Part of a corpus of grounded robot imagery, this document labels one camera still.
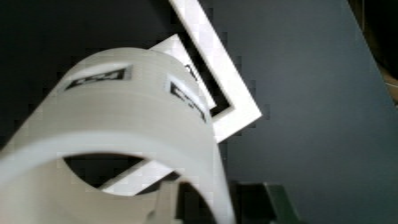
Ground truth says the white lamp hood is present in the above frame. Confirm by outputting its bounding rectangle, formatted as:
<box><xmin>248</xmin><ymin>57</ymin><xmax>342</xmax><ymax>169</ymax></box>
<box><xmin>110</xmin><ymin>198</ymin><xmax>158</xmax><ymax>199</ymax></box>
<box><xmin>0</xmin><ymin>48</ymin><xmax>234</xmax><ymax>224</ymax></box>

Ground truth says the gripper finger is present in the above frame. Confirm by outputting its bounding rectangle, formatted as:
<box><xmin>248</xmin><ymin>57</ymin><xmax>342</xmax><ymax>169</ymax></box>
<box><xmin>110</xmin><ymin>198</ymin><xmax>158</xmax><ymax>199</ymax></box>
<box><xmin>232</xmin><ymin>183</ymin><xmax>301</xmax><ymax>224</ymax></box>

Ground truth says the white L-shaped corner fence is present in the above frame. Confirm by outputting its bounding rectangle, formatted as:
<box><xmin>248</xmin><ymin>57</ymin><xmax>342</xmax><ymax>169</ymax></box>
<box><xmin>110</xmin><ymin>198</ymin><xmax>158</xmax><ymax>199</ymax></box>
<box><xmin>99</xmin><ymin>0</ymin><xmax>261</xmax><ymax>196</ymax></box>

